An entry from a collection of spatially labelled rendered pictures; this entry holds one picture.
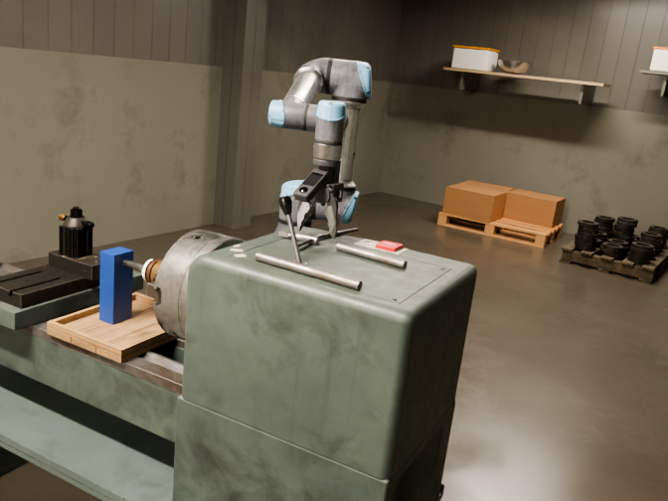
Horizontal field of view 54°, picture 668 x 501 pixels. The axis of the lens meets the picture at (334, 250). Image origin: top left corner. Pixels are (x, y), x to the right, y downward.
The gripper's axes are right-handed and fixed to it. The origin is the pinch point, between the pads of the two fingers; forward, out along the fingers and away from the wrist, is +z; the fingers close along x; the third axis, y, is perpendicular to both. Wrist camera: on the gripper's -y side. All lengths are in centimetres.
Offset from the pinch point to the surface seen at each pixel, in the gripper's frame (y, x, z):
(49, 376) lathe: -28, 71, 56
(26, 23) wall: 180, 350, -51
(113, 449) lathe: -25, 47, 74
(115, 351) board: -30, 43, 38
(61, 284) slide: -18, 79, 31
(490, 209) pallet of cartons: 606, 99, 95
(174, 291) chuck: -27.4, 24.9, 16.6
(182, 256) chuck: -22.9, 26.6, 8.4
